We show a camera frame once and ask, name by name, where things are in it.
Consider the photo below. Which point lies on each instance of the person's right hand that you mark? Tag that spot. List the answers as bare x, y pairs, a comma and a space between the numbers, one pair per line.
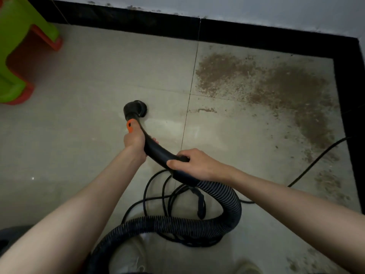
199, 165

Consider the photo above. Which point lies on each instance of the person's left hand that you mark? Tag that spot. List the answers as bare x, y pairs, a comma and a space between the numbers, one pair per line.
136, 138

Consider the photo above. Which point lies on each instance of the brown sawdust dirt patch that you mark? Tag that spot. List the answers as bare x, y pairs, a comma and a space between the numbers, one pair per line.
274, 88

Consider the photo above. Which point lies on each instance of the grey vacuum cleaner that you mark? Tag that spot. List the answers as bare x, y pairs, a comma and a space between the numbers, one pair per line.
17, 242

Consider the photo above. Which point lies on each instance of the person's right forearm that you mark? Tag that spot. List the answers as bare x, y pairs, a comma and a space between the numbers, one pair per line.
302, 214

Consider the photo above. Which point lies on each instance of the person's left forearm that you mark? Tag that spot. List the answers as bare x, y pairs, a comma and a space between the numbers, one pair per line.
63, 225

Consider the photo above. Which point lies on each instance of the tiled floor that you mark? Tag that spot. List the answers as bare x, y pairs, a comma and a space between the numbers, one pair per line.
74, 128

